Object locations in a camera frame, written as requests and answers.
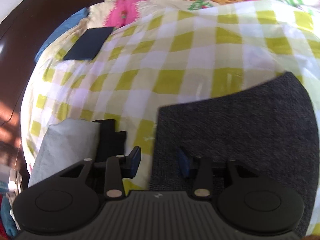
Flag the dark grey knit pants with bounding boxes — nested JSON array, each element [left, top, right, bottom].
[[149, 72, 319, 236]]

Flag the white gloved left hand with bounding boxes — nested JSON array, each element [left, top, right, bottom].
[[28, 119, 100, 187]]

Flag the green checked bed quilt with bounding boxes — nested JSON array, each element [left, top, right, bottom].
[[19, 0, 320, 235]]

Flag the dark blue folded cloth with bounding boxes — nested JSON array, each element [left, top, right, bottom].
[[63, 27, 114, 61]]

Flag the blue pillow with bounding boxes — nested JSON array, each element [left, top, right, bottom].
[[34, 8, 89, 63]]

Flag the dark wooden headboard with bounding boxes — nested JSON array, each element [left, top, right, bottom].
[[1, 0, 103, 170]]

